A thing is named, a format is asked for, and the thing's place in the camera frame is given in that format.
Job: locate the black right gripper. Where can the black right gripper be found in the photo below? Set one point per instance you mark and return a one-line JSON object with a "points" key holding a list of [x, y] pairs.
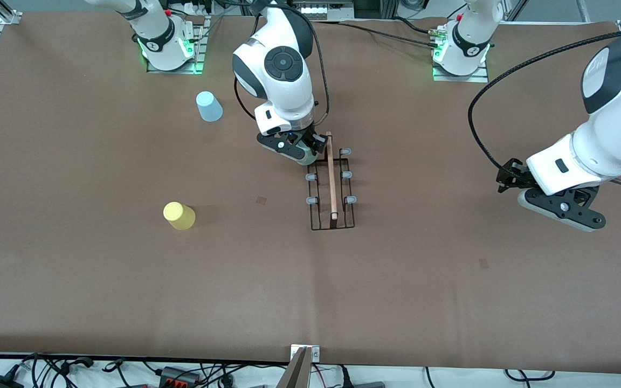
{"points": [[317, 141]]}

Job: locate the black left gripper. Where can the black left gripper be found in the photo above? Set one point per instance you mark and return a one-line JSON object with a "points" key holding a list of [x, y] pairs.
{"points": [[513, 174]]}

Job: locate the mint green plastic cup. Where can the mint green plastic cup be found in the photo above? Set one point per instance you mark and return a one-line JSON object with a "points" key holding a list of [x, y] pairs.
{"points": [[308, 158]]}

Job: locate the yellow plastic cup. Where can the yellow plastic cup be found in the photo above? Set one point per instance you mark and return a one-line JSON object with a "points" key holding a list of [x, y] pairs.
{"points": [[179, 215]]}

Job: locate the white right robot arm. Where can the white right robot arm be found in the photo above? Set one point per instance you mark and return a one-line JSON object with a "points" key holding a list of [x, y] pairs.
{"points": [[283, 91]]}

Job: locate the light blue plastic cup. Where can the light blue plastic cup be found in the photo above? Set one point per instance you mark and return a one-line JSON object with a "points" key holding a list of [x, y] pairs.
{"points": [[209, 108]]}

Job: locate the white power strip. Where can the white power strip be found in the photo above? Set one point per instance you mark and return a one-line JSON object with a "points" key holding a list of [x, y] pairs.
{"points": [[326, 9]]}

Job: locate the brown table mat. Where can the brown table mat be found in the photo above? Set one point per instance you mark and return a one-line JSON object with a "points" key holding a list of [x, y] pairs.
{"points": [[310, 291]]}

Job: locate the grey metal beam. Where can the grey metal beam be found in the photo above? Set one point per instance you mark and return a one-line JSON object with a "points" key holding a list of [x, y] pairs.
{"points": [[295, 374]]}

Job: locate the black orange connector box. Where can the black orange connector box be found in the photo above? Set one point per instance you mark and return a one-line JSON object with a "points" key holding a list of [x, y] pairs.
{"points": [[178, 375]]}

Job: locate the black power adapter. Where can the black power adapter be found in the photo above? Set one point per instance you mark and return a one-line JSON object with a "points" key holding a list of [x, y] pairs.
{"points": [[0, 382]]}

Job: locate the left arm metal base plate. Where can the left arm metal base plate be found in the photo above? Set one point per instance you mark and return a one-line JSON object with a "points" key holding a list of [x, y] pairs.
{"points": [[477, 78]]}

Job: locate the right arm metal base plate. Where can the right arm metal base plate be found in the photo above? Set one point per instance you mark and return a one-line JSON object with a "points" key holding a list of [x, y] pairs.
{"points": [[181, 69]]}

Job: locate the small metal bracket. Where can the small metal bracket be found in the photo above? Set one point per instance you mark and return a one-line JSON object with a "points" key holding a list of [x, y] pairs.
{"points": [[315, 353]]}

